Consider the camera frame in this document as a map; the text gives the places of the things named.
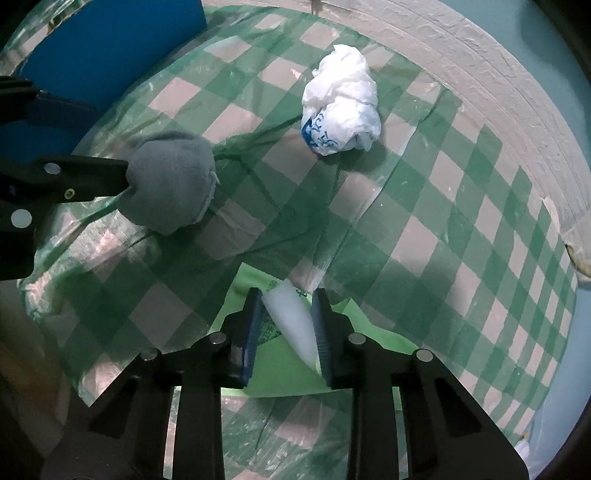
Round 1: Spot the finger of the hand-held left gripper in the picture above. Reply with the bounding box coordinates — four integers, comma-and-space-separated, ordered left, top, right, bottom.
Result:
0, 154, 131, 280
0, 76, 99, 129

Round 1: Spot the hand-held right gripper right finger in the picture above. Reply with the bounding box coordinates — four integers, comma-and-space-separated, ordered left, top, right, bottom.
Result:
311, 287, 531, 480

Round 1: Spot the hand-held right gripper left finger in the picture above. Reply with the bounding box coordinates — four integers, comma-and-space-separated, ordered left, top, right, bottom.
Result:
39, 287, 265, 480

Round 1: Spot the grey sock ball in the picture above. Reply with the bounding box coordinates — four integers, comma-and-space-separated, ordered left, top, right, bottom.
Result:
117, 130, 219, 236

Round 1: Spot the cardboard box with blue tape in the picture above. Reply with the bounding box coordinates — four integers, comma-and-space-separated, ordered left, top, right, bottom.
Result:
0, 0, 207, 153

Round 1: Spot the green checkered plastic tablecloth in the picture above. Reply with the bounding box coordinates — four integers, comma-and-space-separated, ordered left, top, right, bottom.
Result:
0, 0, 578, 480

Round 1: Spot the crumpled white plastic bag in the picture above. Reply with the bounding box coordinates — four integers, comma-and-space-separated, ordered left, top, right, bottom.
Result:
301, 44, 383, 157

